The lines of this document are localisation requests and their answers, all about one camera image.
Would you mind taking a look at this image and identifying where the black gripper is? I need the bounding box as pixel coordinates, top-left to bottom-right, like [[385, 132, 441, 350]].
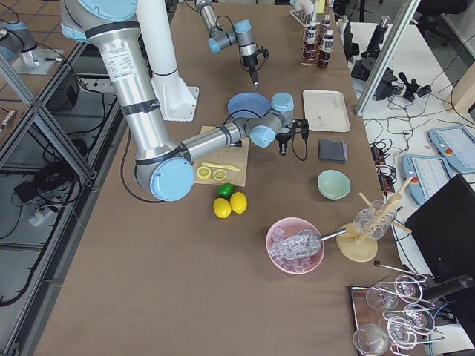
[[275, 119, 309, 156], [240, 46, 269, 90]]

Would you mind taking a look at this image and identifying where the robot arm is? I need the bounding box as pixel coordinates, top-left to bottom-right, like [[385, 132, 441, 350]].
[[194, 1, 269, 90], [60, 1, 294, 201]]

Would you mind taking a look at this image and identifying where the blue plate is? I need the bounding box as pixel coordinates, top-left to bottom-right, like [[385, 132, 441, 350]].
[[227, 92, 270, 118]]

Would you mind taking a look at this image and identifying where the cream rabbit tray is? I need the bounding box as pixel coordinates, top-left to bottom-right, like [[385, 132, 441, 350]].
[[303, 89, 350, 133]]

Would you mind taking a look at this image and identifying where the grey folded cloth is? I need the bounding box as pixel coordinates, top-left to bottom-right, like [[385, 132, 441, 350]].
[[318, 139, 348, 164]]

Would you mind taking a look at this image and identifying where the dark drink bottle upper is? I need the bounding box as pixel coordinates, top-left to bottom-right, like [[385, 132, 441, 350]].
[[302, 22, 319, 65]]

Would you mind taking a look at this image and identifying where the dark drink bottle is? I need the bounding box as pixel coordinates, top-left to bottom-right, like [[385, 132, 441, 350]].
[[302, 22, 319, 65], [318, 30, 333, 69], [319, 14, 331, 37]]

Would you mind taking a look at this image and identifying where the green bowl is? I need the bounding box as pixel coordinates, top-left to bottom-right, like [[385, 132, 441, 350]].
[[317, 170, 351, 200]]

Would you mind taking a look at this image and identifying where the wooden cutting board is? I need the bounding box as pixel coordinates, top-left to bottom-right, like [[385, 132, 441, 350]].
[[194, 139, 250, 187]]

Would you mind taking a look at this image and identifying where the dark drink bottle middle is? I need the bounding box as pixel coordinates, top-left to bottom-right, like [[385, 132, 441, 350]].
[[318, 30, 333, 69]]

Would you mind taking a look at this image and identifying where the dark drink bottle outer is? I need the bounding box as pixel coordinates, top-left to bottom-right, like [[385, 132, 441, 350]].
[[319, 14, 331, 37]]

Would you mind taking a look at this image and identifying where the yellow plastic knife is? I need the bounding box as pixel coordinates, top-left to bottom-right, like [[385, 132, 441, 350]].
[[201, 162, 240, 172]]

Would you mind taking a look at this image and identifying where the thin lemon slice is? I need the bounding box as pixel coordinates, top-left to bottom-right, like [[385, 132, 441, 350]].
[[212, 168, 227, 182]]

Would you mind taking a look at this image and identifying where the yellow lemon near lime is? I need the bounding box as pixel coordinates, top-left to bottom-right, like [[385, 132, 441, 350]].
[[229, 191, 248, 214]]

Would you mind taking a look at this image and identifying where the green lime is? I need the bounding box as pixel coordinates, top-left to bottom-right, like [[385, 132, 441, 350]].
[[218, 182, 235, 198]]

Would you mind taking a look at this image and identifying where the thick lemon half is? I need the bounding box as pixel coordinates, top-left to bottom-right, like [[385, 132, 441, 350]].
[[196, 165, 212, 180]]

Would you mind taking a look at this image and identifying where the yellow lemon outer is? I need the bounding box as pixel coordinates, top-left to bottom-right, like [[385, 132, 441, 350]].
[[213, 197, 232, 219]]

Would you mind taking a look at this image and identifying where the steel ice scoop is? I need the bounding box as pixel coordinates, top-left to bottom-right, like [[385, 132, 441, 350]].
[[293, 228, 347, 258]]

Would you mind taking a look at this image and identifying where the pink bowl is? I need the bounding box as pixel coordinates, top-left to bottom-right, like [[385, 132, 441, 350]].
[[266, 217, 325, 274]]

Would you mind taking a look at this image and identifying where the glass mug on stand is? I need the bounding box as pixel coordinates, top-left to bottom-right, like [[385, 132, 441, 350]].
[[353, 200, 400, 240]]

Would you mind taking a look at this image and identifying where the wooden cup stand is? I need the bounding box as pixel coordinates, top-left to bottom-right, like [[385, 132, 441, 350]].
[[336, 177, 415, 263]]

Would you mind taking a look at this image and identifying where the blue teach pendant near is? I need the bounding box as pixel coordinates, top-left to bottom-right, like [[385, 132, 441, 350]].
[[401, 154, 454, 205]]

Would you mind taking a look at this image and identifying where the blue teach pendant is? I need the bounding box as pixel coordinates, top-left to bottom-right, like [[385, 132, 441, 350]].
[[401, 154, 454, 205], [427, 125, 474, 174]]

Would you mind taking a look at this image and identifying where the blue teach pendant far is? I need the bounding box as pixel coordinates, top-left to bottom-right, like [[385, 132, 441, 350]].
[[427, 125, 474, 174]]

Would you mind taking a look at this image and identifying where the black monitor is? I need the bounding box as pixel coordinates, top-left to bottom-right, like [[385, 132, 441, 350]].
[[405, 174, 474, 278]]

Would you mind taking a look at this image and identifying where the wine glass rack tray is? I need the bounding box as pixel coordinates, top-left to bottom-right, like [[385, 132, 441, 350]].
[[349, 274, 445, 355]]

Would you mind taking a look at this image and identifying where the copper wire bottle rack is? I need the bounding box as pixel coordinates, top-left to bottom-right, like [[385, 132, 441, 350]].
[[301, 26, 334, 69]]

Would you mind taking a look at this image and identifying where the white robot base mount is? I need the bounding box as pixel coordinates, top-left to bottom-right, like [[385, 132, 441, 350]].
[[151, 71, 200, 122]]

